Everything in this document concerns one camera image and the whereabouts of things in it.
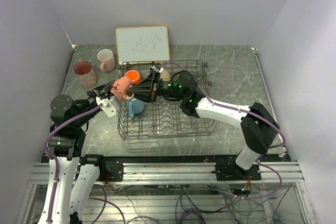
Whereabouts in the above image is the salmon pink patterned mug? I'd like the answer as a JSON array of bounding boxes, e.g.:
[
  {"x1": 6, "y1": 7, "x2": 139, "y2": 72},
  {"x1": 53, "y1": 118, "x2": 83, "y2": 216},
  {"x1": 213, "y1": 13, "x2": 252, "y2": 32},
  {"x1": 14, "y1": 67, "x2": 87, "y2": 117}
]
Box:
[{"x1": 110, "y1": 76, "x2": 134, "y2": 102}]

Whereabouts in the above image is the orange mug black handle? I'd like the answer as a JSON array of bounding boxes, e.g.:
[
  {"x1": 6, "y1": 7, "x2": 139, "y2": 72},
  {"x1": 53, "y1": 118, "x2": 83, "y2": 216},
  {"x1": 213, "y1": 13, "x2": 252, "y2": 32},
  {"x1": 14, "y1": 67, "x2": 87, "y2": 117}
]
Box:
[{"x1": 125, "y1": 70, "x2": 142, "y2": 85}]

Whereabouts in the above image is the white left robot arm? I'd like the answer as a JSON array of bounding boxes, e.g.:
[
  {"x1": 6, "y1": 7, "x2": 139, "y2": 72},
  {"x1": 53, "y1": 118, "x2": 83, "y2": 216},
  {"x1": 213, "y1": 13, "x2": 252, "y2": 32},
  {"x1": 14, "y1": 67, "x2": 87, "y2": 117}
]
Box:
[{"x1": 39, "y1": 81, "x2": 118, "y2": 223}]

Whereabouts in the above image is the white board with wooden frame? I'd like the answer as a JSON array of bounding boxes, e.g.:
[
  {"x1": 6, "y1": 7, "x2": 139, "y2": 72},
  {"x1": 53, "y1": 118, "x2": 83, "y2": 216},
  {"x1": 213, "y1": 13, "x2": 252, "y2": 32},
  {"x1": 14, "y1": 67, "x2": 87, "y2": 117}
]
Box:
[{"x1": 115, "y1": 25, "x2": 170, "y2": 64}]

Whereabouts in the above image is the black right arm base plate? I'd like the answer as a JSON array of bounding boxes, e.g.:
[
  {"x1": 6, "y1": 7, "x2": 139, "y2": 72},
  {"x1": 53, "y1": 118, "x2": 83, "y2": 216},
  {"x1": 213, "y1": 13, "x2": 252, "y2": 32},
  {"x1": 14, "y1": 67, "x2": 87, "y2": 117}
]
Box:
[{"x1": 212, "y1": 163, "x2": 261, "y2": 181}]

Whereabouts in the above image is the metal wire dish rack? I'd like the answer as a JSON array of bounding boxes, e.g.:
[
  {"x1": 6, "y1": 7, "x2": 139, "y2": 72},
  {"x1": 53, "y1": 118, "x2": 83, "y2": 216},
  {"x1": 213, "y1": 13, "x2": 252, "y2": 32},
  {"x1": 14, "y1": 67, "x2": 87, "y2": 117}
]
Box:
[{"x1": 117, "y1": 60, "x2": 216, "y2": 140}]

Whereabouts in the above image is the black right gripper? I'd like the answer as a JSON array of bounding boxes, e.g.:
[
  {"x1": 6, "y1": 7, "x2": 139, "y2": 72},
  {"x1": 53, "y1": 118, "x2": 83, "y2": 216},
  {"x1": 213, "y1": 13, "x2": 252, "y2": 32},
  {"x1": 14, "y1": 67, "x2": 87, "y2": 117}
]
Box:
[{"x1": 127, "y1": 71, "x2": 185, "y2": 104}]

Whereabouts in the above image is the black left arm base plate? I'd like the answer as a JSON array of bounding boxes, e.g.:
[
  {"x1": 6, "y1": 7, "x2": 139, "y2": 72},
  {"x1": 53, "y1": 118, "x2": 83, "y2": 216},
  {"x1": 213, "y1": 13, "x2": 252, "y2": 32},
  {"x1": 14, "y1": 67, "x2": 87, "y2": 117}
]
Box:
[{"x1": 80, "y1": 154, "x2": 124, "y2": 182}]

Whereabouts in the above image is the beige brown mug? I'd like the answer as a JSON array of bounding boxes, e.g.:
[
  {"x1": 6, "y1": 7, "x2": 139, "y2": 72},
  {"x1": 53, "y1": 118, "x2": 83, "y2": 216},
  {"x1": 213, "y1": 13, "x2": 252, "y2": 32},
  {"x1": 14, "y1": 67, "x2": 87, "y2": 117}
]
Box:
[{"x1": 160, "y1": 69, "x2": 171, "y2": 82}]

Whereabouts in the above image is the light blue mug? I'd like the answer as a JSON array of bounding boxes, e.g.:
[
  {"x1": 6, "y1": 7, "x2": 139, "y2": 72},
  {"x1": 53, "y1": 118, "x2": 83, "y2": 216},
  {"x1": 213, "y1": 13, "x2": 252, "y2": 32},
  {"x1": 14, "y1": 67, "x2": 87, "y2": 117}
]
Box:
[{"x1": 127, "y1": 98, "x2": 144, "y2": 118}]

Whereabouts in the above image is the light pink faceted mug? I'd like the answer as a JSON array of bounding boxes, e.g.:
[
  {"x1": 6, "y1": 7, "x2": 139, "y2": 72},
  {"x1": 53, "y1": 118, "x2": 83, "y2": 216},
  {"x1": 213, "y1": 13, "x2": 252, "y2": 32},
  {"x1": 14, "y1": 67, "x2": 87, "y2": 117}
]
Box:
[{"x1": 97, "y1": 49, "x2": 115, "y2": 72}]

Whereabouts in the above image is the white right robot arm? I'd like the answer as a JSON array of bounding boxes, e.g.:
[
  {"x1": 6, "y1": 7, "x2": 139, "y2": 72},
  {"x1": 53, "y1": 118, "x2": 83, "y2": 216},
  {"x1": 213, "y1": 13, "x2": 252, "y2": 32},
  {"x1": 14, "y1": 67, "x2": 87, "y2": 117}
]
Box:
[{"x1": 128, "y1": 70, "x2": 279, "y2": 180}]

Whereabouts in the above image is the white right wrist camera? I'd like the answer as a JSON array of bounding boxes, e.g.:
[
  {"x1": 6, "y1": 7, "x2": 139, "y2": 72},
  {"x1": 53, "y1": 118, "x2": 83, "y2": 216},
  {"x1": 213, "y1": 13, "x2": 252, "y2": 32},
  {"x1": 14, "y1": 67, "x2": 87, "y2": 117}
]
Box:
[{"x1": 151, "y1": 62, "x2": 163, "y2": 73}]

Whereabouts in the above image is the aluminium rail frame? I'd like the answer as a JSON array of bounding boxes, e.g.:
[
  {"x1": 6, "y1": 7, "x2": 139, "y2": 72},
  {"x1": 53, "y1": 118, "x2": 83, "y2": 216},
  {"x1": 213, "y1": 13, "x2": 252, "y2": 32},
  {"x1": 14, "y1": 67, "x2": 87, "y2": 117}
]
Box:
[{"x1": 28, "y1": 161, "x2": 305, "y2": 186}]

